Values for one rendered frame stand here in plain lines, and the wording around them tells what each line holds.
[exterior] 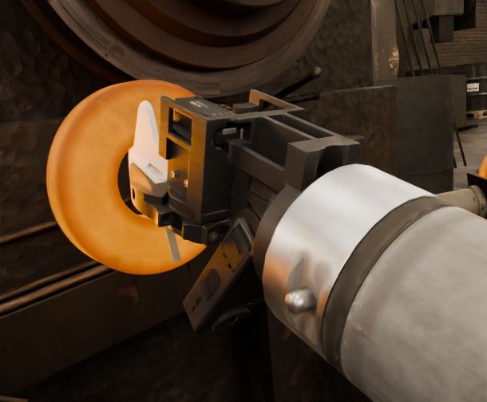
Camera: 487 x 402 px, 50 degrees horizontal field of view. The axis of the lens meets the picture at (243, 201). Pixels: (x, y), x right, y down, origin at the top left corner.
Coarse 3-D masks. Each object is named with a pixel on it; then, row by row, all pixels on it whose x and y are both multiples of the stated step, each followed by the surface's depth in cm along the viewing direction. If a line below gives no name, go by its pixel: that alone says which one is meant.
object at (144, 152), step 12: (144, 108) 36; (144, 120) 37; (144, 132) 37; (156, 132) 36; (144, 144) 37; (156, 144) 35; (132, 156) 38; (144, 156) 38; (156, 156) 36; (144, 168) 37; (156, 168) 37; (156, 180) 35
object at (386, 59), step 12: (372, 0) 450; (384, 0) 453; (372, 12) 465; (384, 12) 454; (372, 24) 468; (384, 24) 456; (372, 36) 470; (384, 36) 458; (372, 48) 473; (384, 48) 460; (396, 48) 466; (384, 60) 462; (396, 60) 467; (384, 72) 464; (396, 72) 471
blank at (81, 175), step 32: (96, 96) 38; (128, 96) 39; (192, 96) 42; (64, 128) 38; (96, 128) 38; (128, 128) 39; (64, 160) 37; (96, 160) 38; (64, 192) 37; (96, 192) 38; (64, 224) 38; (96, 224) 39; (128, 224) 40; (96, 256) 39; (128, 256) 40; (160, 256) 42; (192, 256) 44
